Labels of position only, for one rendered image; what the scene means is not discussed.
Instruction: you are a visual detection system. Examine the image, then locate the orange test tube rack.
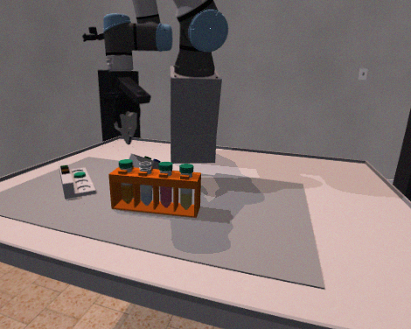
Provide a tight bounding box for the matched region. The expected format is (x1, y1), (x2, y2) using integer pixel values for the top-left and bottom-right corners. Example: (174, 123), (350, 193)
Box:
(108, 166), (201, 218)

